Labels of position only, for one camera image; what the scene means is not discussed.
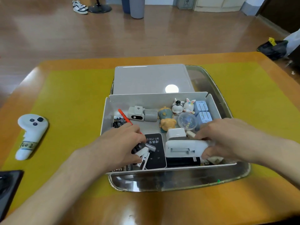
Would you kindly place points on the black smartphone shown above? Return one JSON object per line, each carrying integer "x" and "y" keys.
{"x": 8, "y": 189}

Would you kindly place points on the black WiFi device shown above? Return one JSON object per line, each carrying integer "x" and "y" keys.
{"x": 157, "y": 159}

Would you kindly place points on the white box lid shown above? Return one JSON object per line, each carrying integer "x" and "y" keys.
{"x": 145, "y": 79}

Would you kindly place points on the white charger cube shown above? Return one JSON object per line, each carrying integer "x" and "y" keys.
{"x": 175, "y": 134}

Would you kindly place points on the white handheld controller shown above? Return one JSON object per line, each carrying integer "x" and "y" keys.
{"x": 30, "y": 133}

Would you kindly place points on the gray trash bin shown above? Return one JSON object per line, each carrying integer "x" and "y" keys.
{"x": 137, "y": 8}

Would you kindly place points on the person's left hand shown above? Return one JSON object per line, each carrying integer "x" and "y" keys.
{"x": 117, "y": 147}

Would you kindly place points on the gray metal safe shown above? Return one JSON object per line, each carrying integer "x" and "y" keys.
{"x": 185, "y": 2}

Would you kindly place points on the person's right forearm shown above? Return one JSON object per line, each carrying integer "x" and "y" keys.
{"x": 286, "y": 159}

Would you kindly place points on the person's left forearm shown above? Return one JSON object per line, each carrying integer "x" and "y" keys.
{"x": 51, "y": 192}

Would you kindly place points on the red marker pen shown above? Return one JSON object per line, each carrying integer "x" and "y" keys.
{"x": 124, "y": 115}

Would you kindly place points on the white remote control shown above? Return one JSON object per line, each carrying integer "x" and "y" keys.
{"x": 182, "y": 148}

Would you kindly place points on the black coat stand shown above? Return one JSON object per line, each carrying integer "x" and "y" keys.
{"x": 99, "y": 8}

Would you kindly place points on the dark blue trash bin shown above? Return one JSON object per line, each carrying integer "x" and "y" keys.
{"x": 125, "y": 5}

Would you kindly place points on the white figurine black hat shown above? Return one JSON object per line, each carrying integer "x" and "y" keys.
{"x": 177, "y": 108}

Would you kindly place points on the black low cabinet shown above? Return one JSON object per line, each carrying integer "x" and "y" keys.
{"x": 295, "y": 56}

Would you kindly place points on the dark brown door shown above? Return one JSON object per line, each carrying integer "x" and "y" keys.
{"x": 281, "y": 11}

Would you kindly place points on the white sneaker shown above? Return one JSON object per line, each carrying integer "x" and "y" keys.
{"x": 80, "y": 10}
{"x": 78, "y": 2}

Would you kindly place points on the black garbage bag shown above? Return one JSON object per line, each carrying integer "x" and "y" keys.
{"x": 272, "y": 50}

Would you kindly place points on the white bunny figurine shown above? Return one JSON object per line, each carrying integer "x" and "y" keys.
{"x": 189, "y": 107}

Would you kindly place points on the white storage box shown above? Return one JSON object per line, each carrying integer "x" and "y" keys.
{"x": 140, "y": 99}

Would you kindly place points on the cream two-door cabinet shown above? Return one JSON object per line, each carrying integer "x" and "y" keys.
{"x": 218, "y": 4}

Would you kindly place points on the clear round clip container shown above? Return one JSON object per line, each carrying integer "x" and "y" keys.
{"x": 187, "y": 121}

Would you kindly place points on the light blue small box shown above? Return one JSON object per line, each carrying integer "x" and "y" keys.
{"x": 201, "y": 107}
{"x": 204, "y": 119}

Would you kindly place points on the person's right hand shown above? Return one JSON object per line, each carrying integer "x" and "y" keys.
{"x": 234, "y": 140}

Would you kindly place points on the yellow blue cartoon figurine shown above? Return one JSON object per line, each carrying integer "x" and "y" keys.
{"x": 166, "y": 122}

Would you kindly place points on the white camera device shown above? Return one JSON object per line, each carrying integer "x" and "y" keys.
{"x": 136, "y": 113}

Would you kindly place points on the bundle of black pens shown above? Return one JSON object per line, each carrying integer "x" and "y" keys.
{"x": 119, "y": 122}

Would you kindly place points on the yellow table mat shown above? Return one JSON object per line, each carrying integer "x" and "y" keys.
{"x": 70, "y": 103}

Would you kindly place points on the white mini fan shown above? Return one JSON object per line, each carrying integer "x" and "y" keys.
{"x": 151, "y": 115}

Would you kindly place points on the stainless steel tray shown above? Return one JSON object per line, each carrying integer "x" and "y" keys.
{"x": 175, "y": 182}

